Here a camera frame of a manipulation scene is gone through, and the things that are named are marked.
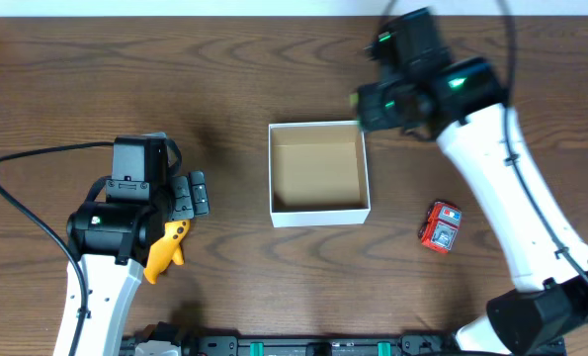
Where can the white cardboard box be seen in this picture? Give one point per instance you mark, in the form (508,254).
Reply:
(318,174)

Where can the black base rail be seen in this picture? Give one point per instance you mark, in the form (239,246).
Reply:
(167,339)

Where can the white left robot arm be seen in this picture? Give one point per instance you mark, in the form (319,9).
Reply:
(132,236)

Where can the red toy car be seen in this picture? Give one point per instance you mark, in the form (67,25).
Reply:
(441,227)

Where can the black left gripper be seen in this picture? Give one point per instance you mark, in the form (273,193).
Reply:
(183,199)

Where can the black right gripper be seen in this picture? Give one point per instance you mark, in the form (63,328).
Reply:
(373,114)

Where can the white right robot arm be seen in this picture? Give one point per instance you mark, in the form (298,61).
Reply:
(463,106)

